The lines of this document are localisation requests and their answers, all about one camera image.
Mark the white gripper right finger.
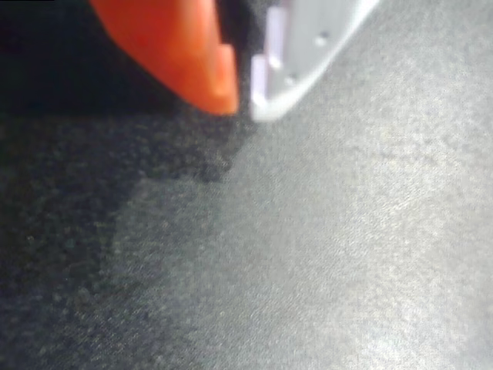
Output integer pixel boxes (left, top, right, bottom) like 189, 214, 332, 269
250, 0, 381, 123

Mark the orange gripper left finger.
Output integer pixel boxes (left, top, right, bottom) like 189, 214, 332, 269
89, 0, 240, 116

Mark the black table mat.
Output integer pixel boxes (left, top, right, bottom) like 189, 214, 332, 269
0, 0, 493, 370

